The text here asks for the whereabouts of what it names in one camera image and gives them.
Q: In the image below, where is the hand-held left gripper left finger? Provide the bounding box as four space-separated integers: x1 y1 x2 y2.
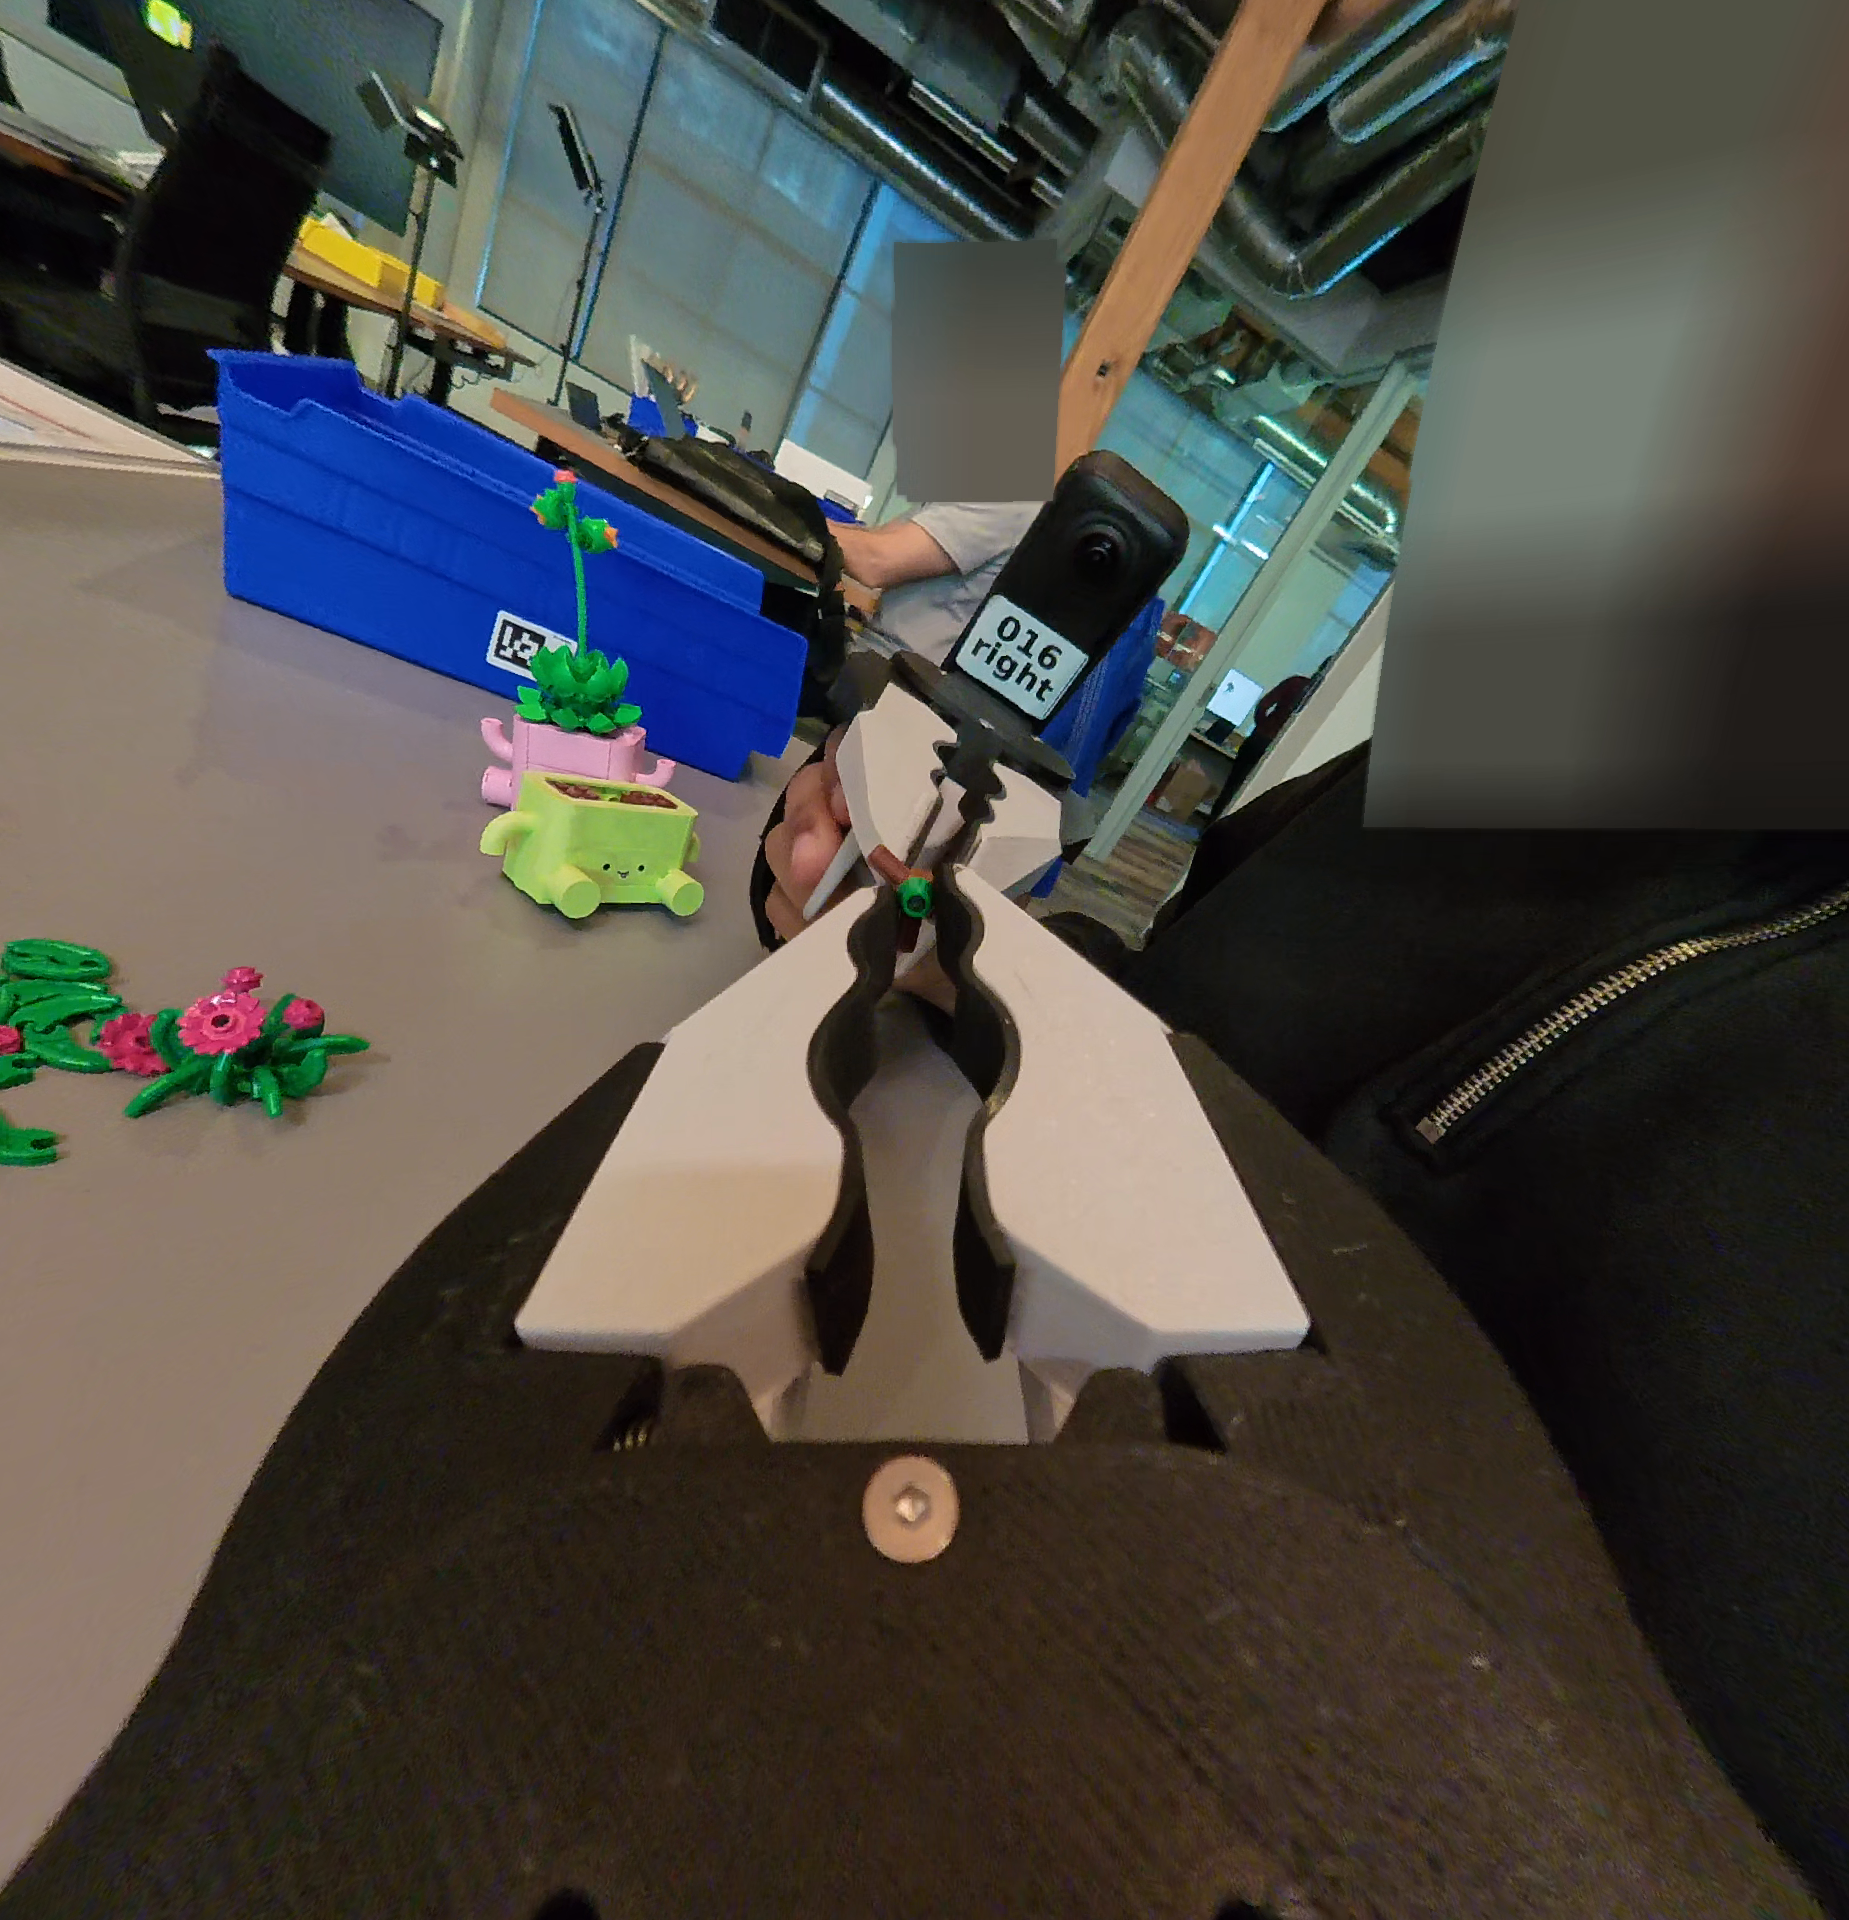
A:
513 897 903 1442

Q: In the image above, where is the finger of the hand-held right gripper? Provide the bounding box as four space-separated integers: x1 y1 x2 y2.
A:
946 757 1078 904
832 703 968 903

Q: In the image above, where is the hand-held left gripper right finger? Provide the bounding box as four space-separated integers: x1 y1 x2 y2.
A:
931 869 1315 1433

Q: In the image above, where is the brown branch with pink flower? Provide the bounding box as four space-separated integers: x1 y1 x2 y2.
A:
868 851 939 969

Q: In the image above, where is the pink brick planter with succulent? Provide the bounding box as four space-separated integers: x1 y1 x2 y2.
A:
478 468 679 812

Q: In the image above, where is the person's right forearm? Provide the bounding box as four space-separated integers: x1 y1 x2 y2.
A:
1038 750 1375 1053

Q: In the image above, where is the person's right hand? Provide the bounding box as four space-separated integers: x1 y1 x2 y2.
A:
766 757 874 937

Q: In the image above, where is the blue striped cloth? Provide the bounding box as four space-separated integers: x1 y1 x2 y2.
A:
1043 597 1170 797

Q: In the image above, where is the lime green brick planter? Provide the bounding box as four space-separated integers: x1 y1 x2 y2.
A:
478 769 710 921

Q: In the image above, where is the black bag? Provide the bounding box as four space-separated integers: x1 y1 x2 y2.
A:
616 426 852 564

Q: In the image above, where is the wooden beam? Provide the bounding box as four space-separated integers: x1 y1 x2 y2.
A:
1050 0 1333 482

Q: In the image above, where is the wooden office desk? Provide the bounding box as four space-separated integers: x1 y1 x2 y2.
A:
488 388 880 617
272 246 538 408

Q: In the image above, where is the person's black jacket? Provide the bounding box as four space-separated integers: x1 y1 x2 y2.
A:
1043 742 1849 1920

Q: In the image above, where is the pink flower leaf cluster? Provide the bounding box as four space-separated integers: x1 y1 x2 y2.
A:
122 964 374 1122

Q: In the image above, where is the blue plastic bin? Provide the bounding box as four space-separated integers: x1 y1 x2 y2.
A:
207 347 813 782

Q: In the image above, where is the pile of toy brick pieces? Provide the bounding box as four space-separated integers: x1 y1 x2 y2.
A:
0 937 167 1170

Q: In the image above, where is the panel light on stand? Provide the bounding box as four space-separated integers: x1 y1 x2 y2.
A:
546 102 613 408

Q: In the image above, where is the yellow storage bin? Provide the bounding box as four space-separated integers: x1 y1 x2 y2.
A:
298 218 448 302

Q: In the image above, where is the studio light on tripod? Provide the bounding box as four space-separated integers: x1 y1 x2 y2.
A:
356 73 470 399

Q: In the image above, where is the black office chair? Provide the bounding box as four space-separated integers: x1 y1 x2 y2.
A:
115 44 333 435

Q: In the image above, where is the large black monitor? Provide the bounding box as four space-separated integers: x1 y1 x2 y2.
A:
56 0 448 242

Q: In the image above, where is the printed paper sheet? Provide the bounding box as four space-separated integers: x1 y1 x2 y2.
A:
0 342 214 468

